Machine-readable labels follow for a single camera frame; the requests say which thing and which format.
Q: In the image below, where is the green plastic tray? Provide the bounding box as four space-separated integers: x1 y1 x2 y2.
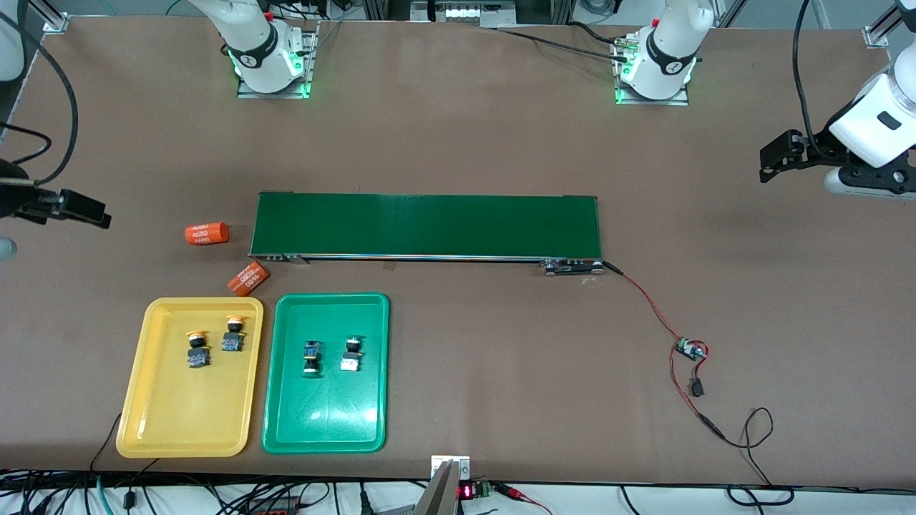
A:
261 292 391 455

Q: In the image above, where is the green belt conveyor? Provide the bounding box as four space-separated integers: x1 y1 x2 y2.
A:
248 191 604 277

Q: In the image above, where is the thin black table cable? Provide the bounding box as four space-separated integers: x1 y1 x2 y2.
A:
89 413 123 473

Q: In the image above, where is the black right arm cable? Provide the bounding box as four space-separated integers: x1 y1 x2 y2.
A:
0 11 79 187

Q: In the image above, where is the black base power cable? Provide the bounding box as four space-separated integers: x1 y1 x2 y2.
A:
494 20 638 62

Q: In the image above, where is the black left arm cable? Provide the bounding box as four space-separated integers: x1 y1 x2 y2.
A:
792 0 831 160

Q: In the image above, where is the aluminium frame profile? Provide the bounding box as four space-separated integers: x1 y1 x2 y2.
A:
42 0 70 34
862 0 904 49

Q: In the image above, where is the red black conveyor wire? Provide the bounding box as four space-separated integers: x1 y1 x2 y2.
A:
600 260 725 440

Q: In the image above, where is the yellow push button switch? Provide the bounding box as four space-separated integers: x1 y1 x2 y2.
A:
220 315 245 353
185 330 212 370

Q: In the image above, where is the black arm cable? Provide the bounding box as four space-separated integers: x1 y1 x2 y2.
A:
0 11 79 187
792 0 831 160

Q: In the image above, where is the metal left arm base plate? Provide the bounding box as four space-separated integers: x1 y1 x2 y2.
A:
614 36 690 107

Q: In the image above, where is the yellow plastic tray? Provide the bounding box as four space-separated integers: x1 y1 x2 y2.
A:
115 296 265 458

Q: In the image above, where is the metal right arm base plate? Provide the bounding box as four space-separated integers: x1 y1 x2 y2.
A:
236 21 319 99

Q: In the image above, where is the thin black looped cable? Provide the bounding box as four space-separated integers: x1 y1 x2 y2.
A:
719 407 795 506

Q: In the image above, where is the silver equipment box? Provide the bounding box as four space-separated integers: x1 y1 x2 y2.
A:
410 0 517 28

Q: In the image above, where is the orange cylinder white print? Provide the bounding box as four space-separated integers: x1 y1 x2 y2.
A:
185 222 230 246
228 261 271 297

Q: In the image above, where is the silver table edge bracket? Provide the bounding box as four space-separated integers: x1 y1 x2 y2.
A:
431 455 471 481

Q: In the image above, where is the grey metal pole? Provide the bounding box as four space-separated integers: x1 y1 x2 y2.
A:
414 460 459 515

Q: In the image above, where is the red clip lead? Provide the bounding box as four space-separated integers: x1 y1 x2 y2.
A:
497 484 553 515

